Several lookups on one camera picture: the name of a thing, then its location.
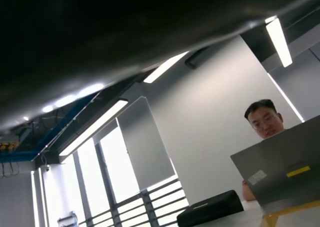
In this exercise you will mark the grey laptop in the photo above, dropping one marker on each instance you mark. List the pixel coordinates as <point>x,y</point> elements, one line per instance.
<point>275,166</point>

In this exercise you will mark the thin ceiling light strip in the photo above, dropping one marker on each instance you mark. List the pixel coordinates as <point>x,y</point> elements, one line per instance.
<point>284,98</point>

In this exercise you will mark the black soft case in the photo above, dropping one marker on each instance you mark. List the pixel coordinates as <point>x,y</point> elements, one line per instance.
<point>210,209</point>

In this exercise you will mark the dark ceiling vent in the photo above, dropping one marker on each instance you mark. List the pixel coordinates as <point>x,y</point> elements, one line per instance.
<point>197,58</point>

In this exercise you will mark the person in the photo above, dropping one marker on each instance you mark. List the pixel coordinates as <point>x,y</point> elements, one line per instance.
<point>265,119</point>

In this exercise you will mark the grey roller blind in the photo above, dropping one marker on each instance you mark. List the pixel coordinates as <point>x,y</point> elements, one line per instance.
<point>145,142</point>

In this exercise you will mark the blue ceiling pipe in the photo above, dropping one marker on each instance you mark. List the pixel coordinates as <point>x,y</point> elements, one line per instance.
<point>62,122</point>

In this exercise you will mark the long ceiling light panel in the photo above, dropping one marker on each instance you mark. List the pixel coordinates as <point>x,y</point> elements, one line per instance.
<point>278,41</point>
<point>95,126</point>
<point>164,68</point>

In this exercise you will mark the dark window frame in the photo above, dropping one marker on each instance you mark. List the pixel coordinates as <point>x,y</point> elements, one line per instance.
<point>107,185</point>

